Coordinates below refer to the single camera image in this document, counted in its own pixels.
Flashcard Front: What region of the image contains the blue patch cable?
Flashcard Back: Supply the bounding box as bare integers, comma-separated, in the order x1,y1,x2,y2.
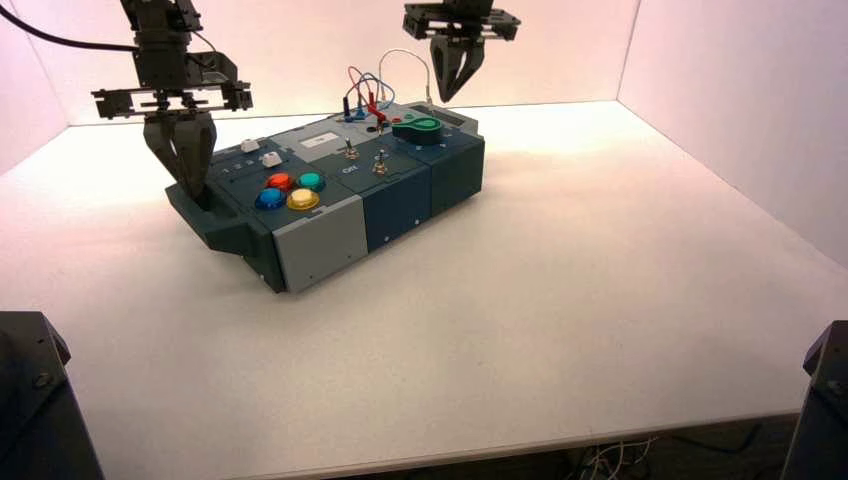
344,71,396,124

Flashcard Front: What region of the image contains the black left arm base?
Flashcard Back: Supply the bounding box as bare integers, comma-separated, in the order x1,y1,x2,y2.
0,312,106,480

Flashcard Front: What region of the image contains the blue push button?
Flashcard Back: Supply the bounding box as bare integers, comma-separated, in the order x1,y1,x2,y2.
254,187,288,212

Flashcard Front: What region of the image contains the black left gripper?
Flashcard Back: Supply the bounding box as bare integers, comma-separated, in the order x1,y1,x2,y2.
91,40,254,199

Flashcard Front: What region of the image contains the green rotary knob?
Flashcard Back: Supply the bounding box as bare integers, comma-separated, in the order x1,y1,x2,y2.
391,113,444,146

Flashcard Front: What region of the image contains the black patch cable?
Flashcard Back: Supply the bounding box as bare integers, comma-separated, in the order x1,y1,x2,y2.
341,79,380,131

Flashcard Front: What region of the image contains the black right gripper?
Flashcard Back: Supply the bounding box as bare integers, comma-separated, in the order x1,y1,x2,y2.
402,0,522,104

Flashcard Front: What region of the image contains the white cable under table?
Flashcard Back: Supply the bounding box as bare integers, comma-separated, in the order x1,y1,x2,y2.
576,437,658,480

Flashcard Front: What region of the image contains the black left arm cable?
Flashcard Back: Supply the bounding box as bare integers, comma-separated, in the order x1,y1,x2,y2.
0,3,140,54

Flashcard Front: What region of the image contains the yellow push button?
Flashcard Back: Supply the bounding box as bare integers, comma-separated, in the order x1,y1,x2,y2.
286,188,321,213

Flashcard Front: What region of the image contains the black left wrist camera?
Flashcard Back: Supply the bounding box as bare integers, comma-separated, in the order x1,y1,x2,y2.
193,50,240,86

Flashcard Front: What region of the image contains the blue grey control box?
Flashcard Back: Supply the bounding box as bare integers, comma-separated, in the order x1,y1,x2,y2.
164,100,486,295

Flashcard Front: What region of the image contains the black cable under table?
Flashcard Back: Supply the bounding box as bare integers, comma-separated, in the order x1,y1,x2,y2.
669,422,763,456

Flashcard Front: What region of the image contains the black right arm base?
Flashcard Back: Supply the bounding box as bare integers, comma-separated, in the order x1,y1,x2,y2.
781,319,848,480

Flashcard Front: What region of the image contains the red patch cable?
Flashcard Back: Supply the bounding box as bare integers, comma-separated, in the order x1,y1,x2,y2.
347,66,390,134

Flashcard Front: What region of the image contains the white patch cable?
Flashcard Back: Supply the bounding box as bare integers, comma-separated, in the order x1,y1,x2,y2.
378,48,435,107

